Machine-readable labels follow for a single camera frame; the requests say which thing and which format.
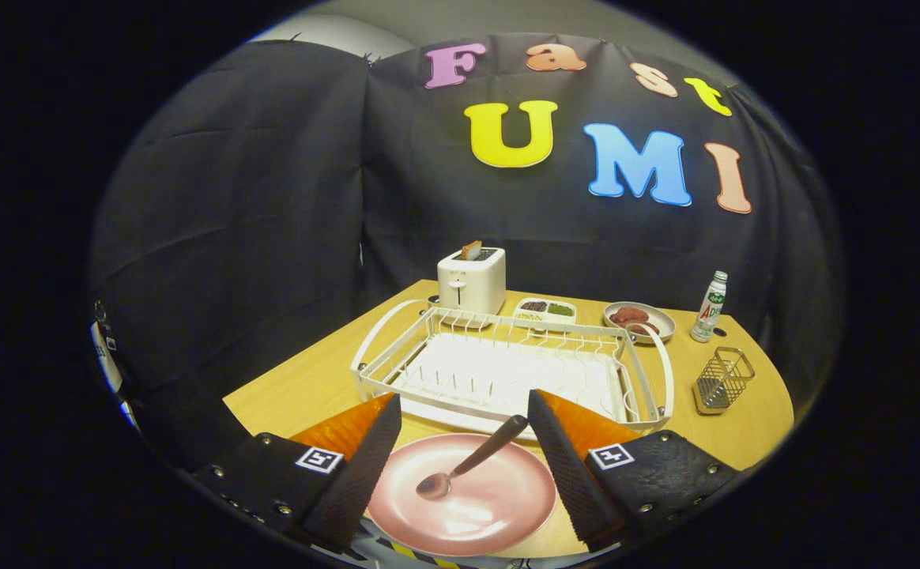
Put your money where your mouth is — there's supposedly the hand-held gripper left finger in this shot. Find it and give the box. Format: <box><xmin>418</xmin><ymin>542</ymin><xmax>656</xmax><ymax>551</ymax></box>
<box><xmin>191</xmin><ymin>393</ymin><xmax>403</xmax><ymax>554</ymax></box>

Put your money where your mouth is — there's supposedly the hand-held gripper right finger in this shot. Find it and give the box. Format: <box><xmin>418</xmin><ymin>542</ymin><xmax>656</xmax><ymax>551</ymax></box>
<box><xmin>526</xmin><ymin>388</ymin><xmax>741</xmax><ymax>554</ymax></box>

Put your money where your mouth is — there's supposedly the pink plate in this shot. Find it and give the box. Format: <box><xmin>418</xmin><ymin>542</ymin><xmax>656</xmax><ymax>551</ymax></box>
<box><xmin>365</xmin><ymin>432</ymin><xmax>558</xmax><ymax>558</ymax></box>

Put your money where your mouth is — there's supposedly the wooden handled spoon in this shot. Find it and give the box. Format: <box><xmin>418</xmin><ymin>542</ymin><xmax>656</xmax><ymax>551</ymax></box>
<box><xmin>416</xmin><ymin>414</ymin><xmax>530</xmax><ymax>500</ymax></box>

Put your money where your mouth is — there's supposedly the white wire dish rack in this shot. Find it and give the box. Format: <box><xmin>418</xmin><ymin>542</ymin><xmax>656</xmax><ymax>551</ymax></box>
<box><xmin>350</xmin><ymin>299</ymin><xmax>676</xmax><ymax>441</ymax></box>

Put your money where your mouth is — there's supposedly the metal wire basket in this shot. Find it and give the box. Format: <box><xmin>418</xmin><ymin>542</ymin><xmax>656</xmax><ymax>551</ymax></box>
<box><xmin>693</xmin><ymin>346</ymin><xmax>756</xmax><ymax>416</ymax></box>

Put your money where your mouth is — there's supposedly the white divided condiment dish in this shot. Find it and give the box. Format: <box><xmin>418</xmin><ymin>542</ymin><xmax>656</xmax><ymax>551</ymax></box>
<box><xmin>512</xmin><ymin>298</ymin><xmax>577</xmax><ymax>331</ymax></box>

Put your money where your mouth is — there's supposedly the beige plate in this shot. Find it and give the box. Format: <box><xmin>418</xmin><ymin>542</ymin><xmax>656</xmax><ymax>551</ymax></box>
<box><xmin>602</xmin><ymin>301</ymin><xmax>677</xmax><ymax>345</ymax></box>

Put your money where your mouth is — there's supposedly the white toaster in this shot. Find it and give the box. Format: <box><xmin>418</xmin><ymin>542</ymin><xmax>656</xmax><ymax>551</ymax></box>
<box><xmin>437</xmin><ymin>247</ymin><xmax>507</xmax><ymax>317</ymax></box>

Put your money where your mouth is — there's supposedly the white green drink bottle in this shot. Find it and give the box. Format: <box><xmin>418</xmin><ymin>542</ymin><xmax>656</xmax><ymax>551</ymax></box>
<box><xmin>689</xmin><ymin>270</ymin><xmax>729</xmax><ymax>344</ymax></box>

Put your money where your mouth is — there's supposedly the black backdrop cloth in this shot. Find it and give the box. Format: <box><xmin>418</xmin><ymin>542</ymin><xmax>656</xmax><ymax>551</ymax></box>
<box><xmin>87</xmin><ymin>32</ymin><xmax>844</xmax><ymax>475</ymax></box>

